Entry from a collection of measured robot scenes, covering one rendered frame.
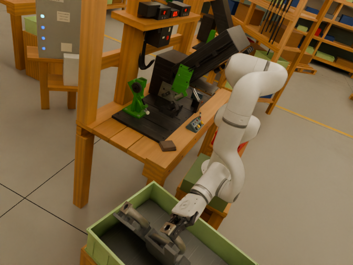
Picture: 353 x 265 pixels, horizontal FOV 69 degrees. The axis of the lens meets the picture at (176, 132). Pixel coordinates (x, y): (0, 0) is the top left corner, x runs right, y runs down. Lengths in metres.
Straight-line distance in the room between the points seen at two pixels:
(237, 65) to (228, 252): 0.83
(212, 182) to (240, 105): 0.31
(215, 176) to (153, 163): 0.64
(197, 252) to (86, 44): 1.21
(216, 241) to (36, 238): 1.42
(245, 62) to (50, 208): 1.95
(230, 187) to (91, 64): 1.03
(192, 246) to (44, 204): 1.48
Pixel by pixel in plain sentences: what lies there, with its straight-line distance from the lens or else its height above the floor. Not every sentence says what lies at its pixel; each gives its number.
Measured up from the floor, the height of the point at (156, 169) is 0.86.
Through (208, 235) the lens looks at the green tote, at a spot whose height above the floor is 0.91.
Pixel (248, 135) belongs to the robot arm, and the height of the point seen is 1.31.
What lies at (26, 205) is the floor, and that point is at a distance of 2.48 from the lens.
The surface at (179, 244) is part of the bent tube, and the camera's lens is 0.97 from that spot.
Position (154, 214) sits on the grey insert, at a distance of 1.38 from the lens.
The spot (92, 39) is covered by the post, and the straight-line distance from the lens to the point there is 1.52.
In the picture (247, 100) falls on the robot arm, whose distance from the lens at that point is 0.86.
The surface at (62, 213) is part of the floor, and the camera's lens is 2.39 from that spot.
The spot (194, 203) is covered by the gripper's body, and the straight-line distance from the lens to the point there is 0.94.
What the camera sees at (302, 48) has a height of 1.23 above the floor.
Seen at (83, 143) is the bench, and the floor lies 0.72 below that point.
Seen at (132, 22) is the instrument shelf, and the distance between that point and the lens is 1.70.
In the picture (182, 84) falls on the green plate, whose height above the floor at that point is 1.14.
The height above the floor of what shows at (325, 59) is 0.27.
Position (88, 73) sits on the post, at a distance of 1.60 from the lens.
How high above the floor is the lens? 1.94
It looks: 34 degrees down
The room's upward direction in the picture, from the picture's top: 18 degrees clockwise
